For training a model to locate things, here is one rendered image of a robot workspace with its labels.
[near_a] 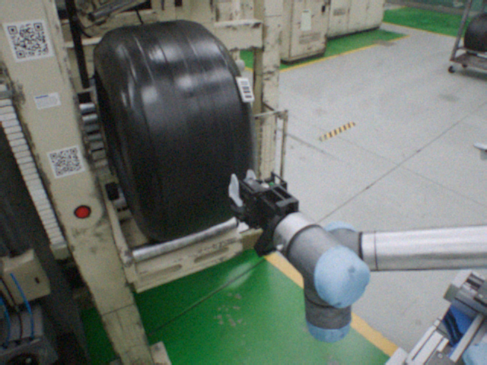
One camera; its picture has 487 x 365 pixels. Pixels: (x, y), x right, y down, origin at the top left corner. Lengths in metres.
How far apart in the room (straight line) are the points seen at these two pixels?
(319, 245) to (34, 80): 0.67
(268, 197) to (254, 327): 1.41
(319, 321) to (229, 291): 1.55
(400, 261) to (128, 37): 0.73
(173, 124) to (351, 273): 0.47
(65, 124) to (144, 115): 0.22
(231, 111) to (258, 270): 1.52
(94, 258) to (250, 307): 1.11
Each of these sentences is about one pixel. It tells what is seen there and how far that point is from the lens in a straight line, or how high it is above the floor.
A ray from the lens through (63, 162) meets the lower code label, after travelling 0.96.
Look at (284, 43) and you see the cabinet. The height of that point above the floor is 0.32.
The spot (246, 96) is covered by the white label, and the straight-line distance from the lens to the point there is 0.85.
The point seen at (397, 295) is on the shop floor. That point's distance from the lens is 2.26.
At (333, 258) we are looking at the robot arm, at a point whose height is 1.31.
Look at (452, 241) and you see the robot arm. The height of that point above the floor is 1.27.
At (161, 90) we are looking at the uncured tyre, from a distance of 0.78.
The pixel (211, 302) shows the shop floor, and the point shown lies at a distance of 2.08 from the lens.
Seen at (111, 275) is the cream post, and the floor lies 0.79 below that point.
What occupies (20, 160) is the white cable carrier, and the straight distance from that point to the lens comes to 0.96.
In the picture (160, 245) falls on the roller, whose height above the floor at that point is 0.92.
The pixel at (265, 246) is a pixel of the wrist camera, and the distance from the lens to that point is 0.66.
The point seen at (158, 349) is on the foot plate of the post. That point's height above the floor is 0.02.
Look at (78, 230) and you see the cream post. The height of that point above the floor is 1.01.
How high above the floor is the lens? 1.67
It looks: 36 degrees down
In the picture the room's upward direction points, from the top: straight up
